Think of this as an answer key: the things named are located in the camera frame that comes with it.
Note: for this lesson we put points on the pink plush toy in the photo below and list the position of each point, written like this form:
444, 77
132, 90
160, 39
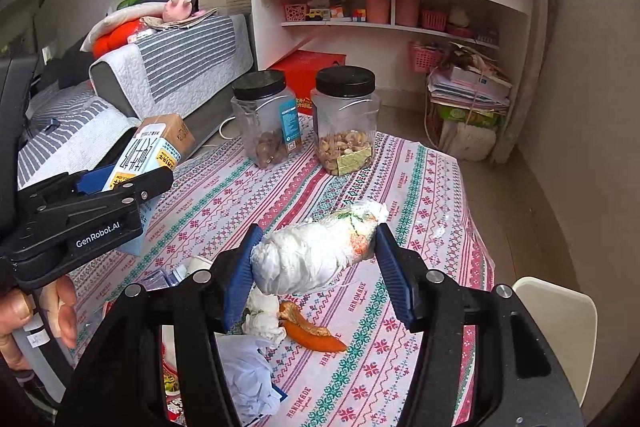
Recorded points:
176, 8

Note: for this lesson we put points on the milk carton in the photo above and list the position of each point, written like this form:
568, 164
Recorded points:
150, 147

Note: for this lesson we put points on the colourful snack wrapper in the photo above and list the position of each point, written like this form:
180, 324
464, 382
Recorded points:
170, 377

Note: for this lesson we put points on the red cardboard box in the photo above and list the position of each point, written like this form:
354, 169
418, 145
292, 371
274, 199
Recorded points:
310, 69

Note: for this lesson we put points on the grey sofa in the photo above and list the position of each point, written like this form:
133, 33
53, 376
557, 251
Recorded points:
115, 79

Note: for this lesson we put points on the white waste bin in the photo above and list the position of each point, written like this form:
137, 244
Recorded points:
560, 322

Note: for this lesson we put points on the crumpled white paper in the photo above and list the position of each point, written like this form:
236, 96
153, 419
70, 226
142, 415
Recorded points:
247, 372

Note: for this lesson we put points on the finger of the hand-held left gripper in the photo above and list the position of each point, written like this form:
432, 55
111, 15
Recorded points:
95, 180

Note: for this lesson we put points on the green cardboard box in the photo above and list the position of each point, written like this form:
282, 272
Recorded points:
465, 117

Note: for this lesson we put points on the patterned tablecloth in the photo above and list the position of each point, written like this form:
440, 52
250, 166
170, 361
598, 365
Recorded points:
435, 212

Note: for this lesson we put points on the small white tissue wad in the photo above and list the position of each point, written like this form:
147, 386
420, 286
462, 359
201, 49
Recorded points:
262, 319

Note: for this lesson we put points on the orange cushion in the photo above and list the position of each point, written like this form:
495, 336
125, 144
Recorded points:
117, 39

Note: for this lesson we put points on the pink lattice box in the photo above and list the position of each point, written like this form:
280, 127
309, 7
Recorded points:
295, 12

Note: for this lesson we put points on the striped quilted sofa cover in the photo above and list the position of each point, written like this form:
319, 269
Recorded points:
70, 127
195, 52

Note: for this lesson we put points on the pink pot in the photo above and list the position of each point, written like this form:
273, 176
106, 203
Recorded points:
407, 9
377, 9

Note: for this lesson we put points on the crushed clear plastic bottle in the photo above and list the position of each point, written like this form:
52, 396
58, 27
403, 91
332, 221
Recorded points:
165, 277

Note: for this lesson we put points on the white bag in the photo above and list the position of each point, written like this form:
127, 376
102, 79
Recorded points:
470, 142

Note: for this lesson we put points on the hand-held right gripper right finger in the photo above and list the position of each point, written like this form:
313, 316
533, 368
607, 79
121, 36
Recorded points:
397, 287

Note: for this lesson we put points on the orange peel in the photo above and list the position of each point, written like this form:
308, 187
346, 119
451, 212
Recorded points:
315, 337

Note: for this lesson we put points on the pink basket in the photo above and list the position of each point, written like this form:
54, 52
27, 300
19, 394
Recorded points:
434, 21
425, 57

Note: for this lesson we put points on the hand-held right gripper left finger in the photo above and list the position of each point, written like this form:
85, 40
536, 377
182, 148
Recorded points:
239, 287

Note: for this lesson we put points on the person's left hand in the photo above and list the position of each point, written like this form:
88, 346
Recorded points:
15, 312

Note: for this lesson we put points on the clear jar with blue label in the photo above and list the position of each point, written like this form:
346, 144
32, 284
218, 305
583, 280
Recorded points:
265, 122

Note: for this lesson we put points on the clear jar of peanuts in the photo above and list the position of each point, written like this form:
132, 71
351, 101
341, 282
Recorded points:
345, 127

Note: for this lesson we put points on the beige curtain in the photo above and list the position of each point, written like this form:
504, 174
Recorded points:
530, 32

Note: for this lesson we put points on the stack of papers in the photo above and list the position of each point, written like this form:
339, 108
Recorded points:
470, 87

